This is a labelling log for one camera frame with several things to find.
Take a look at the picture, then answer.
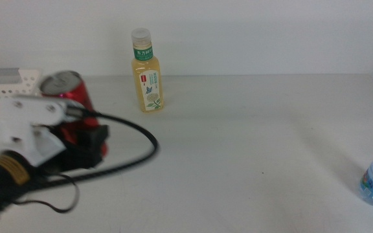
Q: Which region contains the thick black camera cable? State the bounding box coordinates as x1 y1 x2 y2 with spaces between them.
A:
21 106 160 195

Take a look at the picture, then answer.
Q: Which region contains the red cola can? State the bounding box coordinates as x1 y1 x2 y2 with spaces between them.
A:
39 70 109 156

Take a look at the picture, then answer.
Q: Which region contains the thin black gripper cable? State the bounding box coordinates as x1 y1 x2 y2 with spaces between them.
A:
11 173 80 214

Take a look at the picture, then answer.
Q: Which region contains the yellow tea bottle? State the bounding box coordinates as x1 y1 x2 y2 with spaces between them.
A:
130 27 165 113

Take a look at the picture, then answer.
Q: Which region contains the white perforated plastic basket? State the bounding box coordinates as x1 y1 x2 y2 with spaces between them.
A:
0 67 45 153

